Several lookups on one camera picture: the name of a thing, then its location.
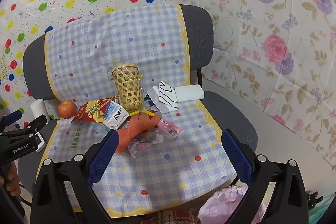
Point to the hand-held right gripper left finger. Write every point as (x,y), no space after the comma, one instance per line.
(102,158)

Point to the pink floral print sheet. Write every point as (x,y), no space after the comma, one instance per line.
(262,29)

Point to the dark teal packet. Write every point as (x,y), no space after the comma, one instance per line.
(151,98)

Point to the yellow plastic strip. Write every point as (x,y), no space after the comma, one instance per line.
(140,112)

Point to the orange knitted cloth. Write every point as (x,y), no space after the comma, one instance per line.
(134,129)

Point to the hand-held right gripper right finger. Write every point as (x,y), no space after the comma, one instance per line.
(237,158)

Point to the blue checkered dotted cloth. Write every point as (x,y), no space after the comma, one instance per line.
(131,37)

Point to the red apple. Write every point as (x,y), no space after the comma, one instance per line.
(67,109)

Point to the pink plastic bag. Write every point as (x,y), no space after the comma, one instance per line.
(225,203)

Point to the red paper box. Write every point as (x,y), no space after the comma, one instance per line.
(89,111)

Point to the grey office chair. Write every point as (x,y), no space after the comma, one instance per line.
(199,27)

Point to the red plaid clothing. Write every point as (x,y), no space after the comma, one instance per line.
(168,216)

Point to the white packet with curved stripes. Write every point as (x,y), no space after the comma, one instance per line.
(166,99)

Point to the clear cartoon print packet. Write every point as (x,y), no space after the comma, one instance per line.
(147,141)

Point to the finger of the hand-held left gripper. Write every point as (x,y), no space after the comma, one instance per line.
(36,123)
(13,116)

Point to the pink snack packet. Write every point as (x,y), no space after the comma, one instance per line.
(170,128)

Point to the woven bamboo basket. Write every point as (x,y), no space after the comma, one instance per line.
(128,87)

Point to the black tool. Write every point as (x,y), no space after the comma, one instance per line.
(313,199)

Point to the white foam block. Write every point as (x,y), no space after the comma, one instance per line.
(189,92)

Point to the blue white milk carton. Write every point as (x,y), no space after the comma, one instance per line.
(115,116)

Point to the person's left hand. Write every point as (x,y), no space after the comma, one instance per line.
(11,179)

